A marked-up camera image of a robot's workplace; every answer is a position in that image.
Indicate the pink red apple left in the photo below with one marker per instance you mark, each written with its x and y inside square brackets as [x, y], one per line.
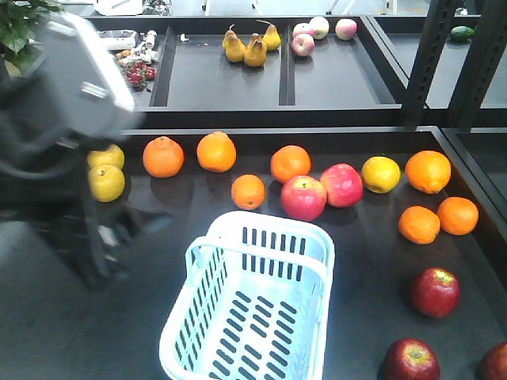
[303, 198]

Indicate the pink red apple right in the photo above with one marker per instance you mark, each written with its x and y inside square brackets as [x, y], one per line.
[343, 185]

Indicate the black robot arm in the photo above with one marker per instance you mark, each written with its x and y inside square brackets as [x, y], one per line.
[72, 100]

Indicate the dark red apple front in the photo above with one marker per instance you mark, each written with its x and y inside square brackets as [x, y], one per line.
[410, 359]

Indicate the light blue plastic basket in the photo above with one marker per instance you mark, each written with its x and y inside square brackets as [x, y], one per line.
[255, 301]

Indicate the yellow orange citrus fruit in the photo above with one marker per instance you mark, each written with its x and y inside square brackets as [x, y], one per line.
[380, 174]

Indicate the pink red apple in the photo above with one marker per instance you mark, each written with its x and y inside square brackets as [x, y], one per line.
[303, 198]
[343, 185]

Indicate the small orange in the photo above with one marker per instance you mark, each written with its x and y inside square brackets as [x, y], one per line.
[419, 225]
[458, 216]

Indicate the orange upper right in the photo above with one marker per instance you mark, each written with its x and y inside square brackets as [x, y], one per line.
[428, 171]

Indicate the small orange lower right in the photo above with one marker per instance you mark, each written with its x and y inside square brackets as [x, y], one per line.
[458, 216]

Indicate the dark red apple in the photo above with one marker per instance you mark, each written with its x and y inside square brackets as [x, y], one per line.
[493, 365]
[435, 292]
[410, 359]

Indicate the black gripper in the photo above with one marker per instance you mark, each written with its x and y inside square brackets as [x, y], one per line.
[97, 224]

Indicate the small orange lower left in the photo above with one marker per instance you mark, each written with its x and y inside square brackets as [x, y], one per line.
[419, 225]

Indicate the large orange behind apples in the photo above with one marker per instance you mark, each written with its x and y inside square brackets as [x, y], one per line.
[288, 162]

